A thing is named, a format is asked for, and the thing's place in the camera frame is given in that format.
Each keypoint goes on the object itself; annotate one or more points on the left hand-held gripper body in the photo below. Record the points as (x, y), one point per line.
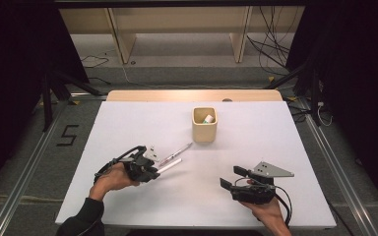
(138, 168)

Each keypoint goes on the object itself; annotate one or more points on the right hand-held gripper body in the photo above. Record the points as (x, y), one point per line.
(252, 193)

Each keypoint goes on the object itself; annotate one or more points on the clear pen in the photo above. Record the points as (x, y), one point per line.
(177, 153)

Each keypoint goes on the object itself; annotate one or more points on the cream pen holder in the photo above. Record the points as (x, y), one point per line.
(204, 132)

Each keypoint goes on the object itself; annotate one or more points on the green and white glue stick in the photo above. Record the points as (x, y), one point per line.
(208, 118)

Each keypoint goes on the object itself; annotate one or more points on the person's right hand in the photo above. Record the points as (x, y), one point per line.
(267, 213)

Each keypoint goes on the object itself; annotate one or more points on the person's left hand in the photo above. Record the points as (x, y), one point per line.
(111, 178)

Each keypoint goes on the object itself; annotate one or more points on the round table grommet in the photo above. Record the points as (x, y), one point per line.
(227, 100)

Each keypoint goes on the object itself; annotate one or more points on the light wooden table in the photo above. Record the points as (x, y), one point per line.
(177, 95)

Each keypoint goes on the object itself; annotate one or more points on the yellow tape piece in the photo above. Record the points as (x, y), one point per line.
(292, 98)
(75, 102)
(271, 79)

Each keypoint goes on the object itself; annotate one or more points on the black metal stand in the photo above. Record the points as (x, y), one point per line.
(47, 105)
(314, 98)

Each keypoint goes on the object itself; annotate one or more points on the light wooden shelf unit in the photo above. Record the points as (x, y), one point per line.
(124, 42)

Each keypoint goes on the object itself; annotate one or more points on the dark curtain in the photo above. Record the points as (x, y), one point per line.
(13, 65)
(357, 65)

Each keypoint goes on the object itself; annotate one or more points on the aluminium floor rail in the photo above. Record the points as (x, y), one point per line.
(23, 180)
(338, 180)

